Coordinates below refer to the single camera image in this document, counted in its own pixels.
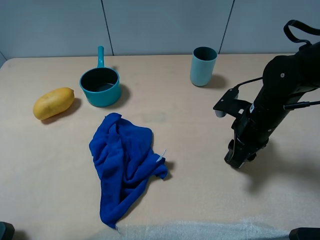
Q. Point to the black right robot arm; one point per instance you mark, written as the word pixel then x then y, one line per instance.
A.
pixel 286 78

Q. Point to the black object bottom right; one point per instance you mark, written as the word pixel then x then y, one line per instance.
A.
pixel 305 233

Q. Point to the blue microfiber cloth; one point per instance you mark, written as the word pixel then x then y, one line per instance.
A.
pixel 124 160

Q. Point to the light blue plastic cup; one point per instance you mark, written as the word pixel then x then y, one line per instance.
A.
pixel 202 65

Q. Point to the black object bottom left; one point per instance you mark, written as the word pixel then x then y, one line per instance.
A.
pixel 7 231

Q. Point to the teal saucepan with handle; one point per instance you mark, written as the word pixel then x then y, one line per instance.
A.
pixel 101 85

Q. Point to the black object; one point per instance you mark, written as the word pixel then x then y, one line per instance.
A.
pixel 305 233
pixel 7 231

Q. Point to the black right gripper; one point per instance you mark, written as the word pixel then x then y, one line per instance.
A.
pixel 248 139

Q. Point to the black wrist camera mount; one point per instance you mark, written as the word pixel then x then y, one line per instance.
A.
pixel 229 104

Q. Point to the yellow mango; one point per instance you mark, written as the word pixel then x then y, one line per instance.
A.
pixel 53 103

